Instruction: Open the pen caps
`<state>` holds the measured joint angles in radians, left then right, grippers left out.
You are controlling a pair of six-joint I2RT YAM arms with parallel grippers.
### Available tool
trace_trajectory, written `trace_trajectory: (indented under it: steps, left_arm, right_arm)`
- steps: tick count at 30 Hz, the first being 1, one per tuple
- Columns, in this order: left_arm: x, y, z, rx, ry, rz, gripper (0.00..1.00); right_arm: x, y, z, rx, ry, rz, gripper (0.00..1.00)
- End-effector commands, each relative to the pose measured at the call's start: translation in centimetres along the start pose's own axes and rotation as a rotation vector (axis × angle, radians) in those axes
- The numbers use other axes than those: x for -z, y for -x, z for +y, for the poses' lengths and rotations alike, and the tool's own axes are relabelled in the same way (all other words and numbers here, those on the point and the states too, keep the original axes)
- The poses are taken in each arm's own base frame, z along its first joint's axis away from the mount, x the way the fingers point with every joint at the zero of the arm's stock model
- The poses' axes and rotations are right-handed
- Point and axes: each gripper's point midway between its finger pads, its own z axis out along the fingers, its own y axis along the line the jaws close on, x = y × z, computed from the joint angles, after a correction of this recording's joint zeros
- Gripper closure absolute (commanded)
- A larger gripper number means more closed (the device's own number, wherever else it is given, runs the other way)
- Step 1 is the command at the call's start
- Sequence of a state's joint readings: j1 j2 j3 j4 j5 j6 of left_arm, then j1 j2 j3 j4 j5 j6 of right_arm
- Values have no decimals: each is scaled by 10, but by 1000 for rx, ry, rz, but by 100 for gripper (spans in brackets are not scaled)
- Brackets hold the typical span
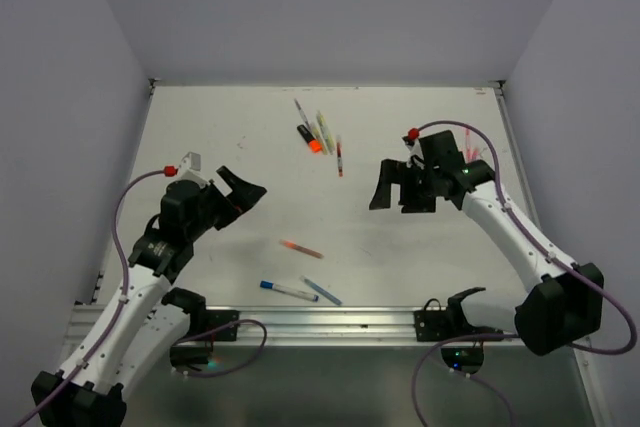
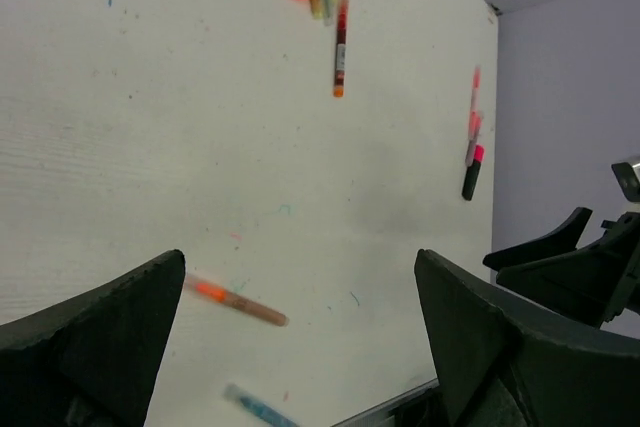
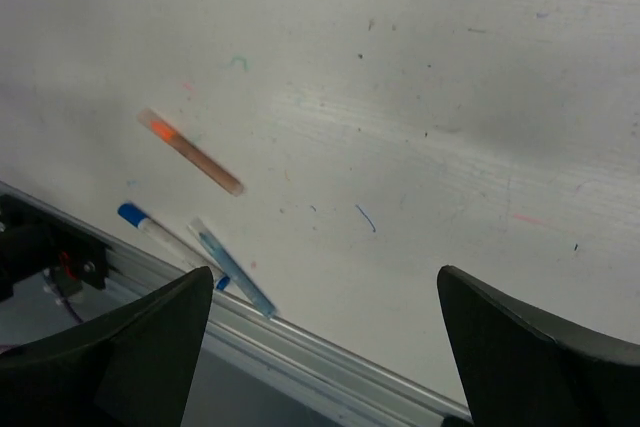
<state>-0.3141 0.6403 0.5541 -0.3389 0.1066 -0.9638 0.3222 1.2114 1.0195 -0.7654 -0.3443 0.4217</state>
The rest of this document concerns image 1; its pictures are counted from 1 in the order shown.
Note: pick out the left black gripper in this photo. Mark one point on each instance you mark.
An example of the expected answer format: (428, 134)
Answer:
(243, 195)

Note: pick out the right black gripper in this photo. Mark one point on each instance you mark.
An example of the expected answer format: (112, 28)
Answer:
(392, 171)

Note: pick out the red ink pen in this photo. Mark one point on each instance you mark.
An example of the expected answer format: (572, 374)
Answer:
(339, 156)

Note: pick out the orange ink pen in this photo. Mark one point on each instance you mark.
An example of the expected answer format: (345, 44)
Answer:
(301, 249)

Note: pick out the black orange highlighter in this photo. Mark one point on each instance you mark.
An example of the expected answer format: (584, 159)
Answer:
(309, 138)

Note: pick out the blue cap white marker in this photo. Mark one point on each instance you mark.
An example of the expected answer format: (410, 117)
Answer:
(303, 295)

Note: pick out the light blue pen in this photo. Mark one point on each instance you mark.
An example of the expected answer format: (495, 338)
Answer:
(321, 291)

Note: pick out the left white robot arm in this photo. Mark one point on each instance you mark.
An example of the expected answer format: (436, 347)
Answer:
(148, 314)

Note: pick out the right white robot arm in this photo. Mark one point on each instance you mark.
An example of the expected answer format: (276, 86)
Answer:
(561, 302)

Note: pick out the pink pen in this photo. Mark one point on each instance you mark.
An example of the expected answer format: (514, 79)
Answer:
(472, 149)

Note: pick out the yellow pen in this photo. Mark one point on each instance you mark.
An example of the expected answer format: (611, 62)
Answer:
(325, 132)
(318, 136)

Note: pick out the grey thin pen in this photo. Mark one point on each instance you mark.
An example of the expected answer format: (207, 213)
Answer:
(302, 114)

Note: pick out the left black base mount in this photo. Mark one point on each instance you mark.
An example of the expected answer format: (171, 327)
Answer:
(200, 318)

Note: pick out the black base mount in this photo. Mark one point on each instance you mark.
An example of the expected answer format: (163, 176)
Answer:
(200, 318)
(435, 322)

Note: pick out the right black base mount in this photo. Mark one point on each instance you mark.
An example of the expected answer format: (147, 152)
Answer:
(435, 322)

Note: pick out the aluminium front rail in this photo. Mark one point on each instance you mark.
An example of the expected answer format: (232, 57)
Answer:
(294, 326)

